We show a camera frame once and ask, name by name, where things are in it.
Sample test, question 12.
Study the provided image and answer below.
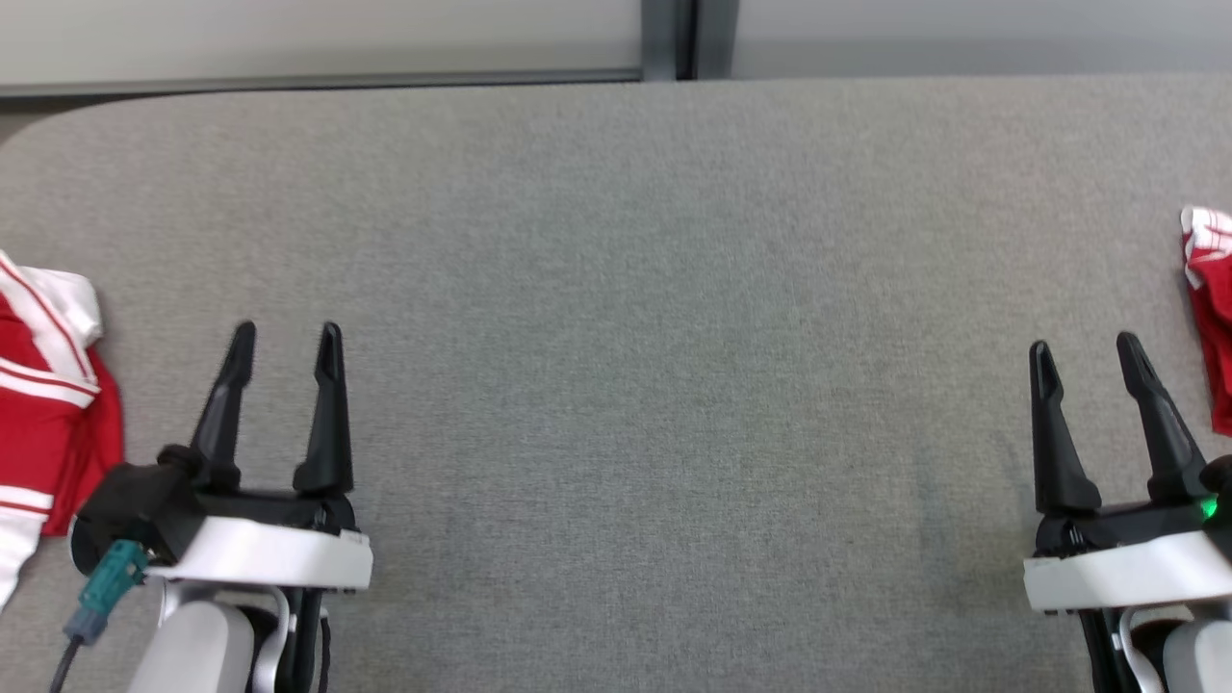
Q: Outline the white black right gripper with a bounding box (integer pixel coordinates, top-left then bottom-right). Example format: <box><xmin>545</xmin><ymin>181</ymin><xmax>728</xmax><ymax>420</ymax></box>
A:
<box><xmin>1023</xmin><ymin>331</ymin><xmax>1232</xmax><ymax>615</ymax></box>

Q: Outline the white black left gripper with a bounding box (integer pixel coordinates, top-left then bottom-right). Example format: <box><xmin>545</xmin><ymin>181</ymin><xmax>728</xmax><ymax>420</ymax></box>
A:
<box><xmin>144</xmin><ymin>321</ymin><xmax>373</xmax><ymax>592</ymax></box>

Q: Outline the red basketball jersey white trim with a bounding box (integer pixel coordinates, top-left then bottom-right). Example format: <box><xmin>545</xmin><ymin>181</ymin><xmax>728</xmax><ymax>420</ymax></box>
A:
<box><xmin>0</xmin><ymin>248</ymin><xmax>126</xmax><ymax>612</ymax></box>

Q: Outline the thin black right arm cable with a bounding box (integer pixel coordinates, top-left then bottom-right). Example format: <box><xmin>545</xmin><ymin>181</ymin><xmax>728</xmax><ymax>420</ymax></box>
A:
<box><xmin>1076</xmin><ymin>608</ymin><xmax>1127</xmax><ymax>693</ymax></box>

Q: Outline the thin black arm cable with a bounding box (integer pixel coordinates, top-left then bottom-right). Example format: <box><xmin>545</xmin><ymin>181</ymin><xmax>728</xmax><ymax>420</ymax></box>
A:
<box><xmin>1076</xmin><ymin>608</ymin><xmax>1127</xmax><ymax>693</ymax></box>
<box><xmin>285</xmin><ymin>587</ymin><xmax>333</xmax><ymax>693</ymax></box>

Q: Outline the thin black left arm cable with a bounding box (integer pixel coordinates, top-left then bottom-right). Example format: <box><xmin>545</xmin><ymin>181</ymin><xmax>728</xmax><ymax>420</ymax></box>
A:
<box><xmin>285</xmin><ymin>587</ymin><xmax>333</xmax><ymax>693</ymax></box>

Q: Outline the black cable with teal plug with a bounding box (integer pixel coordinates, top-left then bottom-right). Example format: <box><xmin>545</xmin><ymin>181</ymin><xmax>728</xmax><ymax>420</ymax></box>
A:
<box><xmin>48</xmin><ymin>539</ymin><xmax>150</xmax><ymax>693</ymax></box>

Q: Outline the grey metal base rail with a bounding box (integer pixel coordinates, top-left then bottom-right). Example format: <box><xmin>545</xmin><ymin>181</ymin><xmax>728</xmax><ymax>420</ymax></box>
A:
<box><xmin>0</xmin><ymin>67</ymin><xmax>644</xmax><ymax>99</ymax></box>

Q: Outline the grey metal partition post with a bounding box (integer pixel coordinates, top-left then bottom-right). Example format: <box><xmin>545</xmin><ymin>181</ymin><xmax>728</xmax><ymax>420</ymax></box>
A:
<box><xmin>639</xmin><ymin>0</ymin><xmax>740</xmax><ymax>82</ymax></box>

